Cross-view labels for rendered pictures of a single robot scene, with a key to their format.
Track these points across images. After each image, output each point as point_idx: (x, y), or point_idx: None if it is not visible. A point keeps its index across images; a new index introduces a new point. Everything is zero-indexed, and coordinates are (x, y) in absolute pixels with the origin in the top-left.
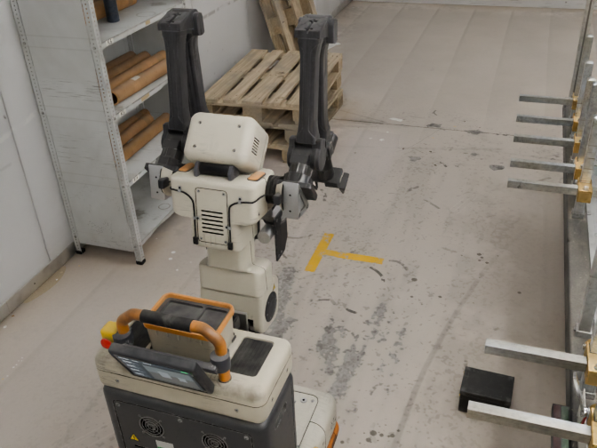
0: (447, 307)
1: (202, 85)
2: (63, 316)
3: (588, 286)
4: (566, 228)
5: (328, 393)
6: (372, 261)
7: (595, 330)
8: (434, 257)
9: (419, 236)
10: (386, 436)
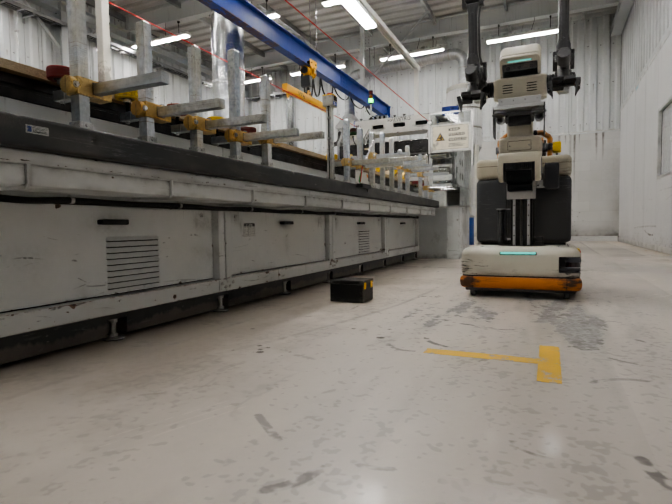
0: (349, 324)
1: (558, 25)
2: None
3: (333, 149)
4: (282, 171)
5: (467, 249)
6: (443, 350)
7: (349, 148)
8: (335, 351)
9: (346, 371)
10: (427, 296)
